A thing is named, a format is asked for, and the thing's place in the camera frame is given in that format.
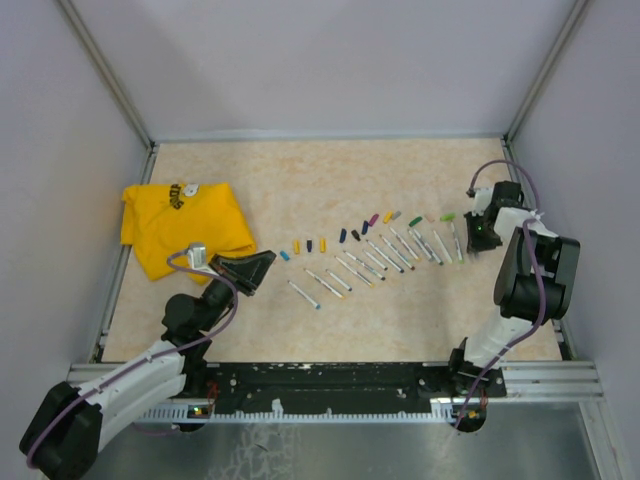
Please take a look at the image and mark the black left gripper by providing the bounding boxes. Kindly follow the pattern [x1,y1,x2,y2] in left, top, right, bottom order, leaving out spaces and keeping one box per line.
[199,251,276,332]

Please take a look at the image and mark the lime green capped marker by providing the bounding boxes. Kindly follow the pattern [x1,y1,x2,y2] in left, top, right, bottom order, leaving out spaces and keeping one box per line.
[449,221,464,264]

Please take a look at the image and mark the pink capped white marker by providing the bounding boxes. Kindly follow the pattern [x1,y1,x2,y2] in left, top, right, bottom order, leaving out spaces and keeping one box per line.
[433,229,453,264]

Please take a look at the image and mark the dark green capped marker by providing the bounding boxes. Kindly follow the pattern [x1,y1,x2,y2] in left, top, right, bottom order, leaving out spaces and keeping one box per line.
[413,230,443,265]

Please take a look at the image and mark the dark green marker cap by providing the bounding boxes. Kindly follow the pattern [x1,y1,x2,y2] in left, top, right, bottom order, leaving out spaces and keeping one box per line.
[409,216,423,227]

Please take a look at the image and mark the yellow capped slim marker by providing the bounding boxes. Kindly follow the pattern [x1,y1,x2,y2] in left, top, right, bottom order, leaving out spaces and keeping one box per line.
[389,226,421,261]

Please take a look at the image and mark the yellow capped clear pen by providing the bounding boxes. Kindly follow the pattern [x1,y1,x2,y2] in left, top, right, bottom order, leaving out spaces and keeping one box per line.
[334,256,374,288]

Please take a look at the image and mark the blue eraser-cap white marker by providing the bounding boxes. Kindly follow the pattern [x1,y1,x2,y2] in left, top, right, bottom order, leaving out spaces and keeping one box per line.
[325,269,353,292]

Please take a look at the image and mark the magenta capped white marker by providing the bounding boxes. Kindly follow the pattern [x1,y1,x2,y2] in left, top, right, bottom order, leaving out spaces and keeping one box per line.
[379,234,415,271]

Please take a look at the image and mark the navy capped white marker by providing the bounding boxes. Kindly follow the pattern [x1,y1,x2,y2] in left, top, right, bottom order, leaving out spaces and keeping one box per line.
[366,239,404,274]

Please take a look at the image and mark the dark blue capped marker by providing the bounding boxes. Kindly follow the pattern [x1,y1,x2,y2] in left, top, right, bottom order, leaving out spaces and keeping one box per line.
[343,250,386,281]

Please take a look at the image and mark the black eraser-cap white marker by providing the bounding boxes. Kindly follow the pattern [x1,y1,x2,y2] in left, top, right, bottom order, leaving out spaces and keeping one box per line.
[363,249,388,271]

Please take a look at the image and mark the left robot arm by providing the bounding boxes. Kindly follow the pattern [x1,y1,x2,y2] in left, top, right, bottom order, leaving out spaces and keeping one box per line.
[19,243,276,479]

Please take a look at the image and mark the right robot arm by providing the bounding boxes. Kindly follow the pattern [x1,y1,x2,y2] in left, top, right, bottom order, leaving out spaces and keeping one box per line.
[446,181,581,396]

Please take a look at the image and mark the yellow t-shirt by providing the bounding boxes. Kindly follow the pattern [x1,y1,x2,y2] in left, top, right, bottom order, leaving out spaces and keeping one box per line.
[121,183,257,281]

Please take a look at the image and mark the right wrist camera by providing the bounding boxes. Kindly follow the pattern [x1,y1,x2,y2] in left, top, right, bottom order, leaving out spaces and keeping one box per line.
[467,187,493,216]

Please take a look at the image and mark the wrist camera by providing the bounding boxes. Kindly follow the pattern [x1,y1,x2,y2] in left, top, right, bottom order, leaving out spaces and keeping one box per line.
[467,187,493,216]
[187,242,208,270]

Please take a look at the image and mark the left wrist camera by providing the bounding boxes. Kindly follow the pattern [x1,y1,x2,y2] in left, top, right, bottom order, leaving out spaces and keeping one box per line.
[187,242,208,270]

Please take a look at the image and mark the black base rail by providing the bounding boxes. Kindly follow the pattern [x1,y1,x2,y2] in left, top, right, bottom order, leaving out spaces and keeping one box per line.
[174,362,506,415]

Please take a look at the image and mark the white cable duct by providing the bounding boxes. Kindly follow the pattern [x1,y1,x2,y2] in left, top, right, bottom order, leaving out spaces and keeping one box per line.
[142,403,471,424]

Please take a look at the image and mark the right corner aluminium post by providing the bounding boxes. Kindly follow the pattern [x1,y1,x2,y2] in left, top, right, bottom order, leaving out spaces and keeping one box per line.
[502,0,592,147]

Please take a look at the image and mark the corner aluminium post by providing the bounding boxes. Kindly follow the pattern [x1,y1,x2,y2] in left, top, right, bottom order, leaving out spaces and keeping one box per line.
[502,0,592,147]
[54,0,155,150]

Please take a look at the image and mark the left corner aluminium post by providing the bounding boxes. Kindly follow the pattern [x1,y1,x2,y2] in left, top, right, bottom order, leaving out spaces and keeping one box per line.
[54,0,155,150]

